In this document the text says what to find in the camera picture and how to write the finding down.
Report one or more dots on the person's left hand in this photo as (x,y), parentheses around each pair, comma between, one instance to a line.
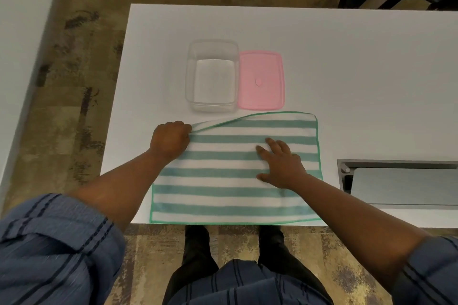
(170,140)

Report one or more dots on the person's right hand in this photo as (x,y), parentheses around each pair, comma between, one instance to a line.
(284,169)

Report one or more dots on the green striped towel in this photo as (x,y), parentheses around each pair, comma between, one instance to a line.
(222,194)

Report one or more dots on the clear plastic container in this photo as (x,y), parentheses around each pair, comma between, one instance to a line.
(213,79)

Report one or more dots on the pink plastic lid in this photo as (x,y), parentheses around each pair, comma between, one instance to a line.
(261,65)

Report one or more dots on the person's right forearm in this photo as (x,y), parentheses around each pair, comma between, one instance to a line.
(361,222)

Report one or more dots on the person's left forearm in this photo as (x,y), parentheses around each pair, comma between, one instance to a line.
(121,190)

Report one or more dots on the black trousers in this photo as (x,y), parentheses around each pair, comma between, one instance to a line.
(198,254)

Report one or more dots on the blue striped shirt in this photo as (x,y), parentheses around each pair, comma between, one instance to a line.
(53,254)

